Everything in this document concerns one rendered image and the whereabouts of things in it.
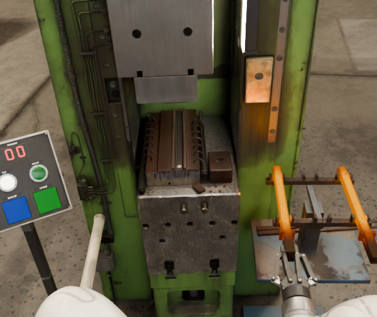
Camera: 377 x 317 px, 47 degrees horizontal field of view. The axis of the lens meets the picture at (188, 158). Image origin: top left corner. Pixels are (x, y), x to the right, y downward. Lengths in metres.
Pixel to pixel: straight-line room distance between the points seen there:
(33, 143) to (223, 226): 0.76
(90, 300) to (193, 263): 1.13
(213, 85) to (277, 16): 0.57
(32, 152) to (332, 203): 2.04
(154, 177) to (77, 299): 0.90
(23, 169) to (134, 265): 0.90
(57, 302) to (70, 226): 2.11
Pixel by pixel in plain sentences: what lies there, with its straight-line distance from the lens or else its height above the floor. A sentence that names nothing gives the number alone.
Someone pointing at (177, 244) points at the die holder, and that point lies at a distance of 1.77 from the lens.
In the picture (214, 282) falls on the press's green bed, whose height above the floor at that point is 0.39.
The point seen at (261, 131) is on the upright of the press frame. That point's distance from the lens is 1.68.
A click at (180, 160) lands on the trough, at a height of 0.99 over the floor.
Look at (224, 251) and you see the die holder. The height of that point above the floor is 0.60.
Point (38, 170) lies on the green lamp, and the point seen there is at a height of 1.10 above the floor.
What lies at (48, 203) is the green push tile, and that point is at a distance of 1.52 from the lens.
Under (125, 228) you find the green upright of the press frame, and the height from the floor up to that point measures 0.55.
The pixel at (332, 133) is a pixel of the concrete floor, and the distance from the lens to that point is 3.66.
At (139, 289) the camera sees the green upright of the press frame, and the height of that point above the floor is 0.10.
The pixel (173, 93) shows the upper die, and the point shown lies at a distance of 1.41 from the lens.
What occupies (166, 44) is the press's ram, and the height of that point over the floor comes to 1.47.
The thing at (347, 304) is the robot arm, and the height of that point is 1.13.
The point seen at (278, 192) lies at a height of 0.97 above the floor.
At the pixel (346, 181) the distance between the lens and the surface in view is 1.63.
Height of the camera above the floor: 1.98
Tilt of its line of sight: 37 degrees down
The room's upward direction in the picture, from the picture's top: 3 degrees counter-clockwise
